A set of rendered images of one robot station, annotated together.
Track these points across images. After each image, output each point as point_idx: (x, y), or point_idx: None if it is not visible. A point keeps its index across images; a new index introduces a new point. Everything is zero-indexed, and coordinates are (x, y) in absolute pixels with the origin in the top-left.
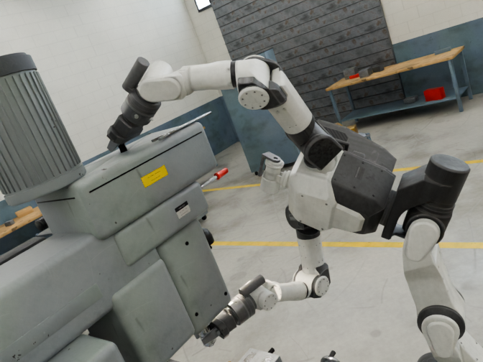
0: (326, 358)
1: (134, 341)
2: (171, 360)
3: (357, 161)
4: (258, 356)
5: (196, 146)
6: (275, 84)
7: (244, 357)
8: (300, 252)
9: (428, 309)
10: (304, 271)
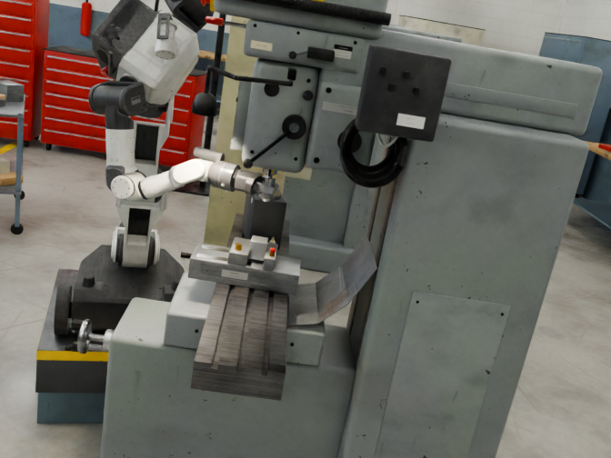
0: (87, 323)
1: None
2: (200, 346)
3: None
4: (203, 252)
5: None
6: None
7: (206, 259)
8: (130, 147)
9: (160, 171)
10: (132, 170)
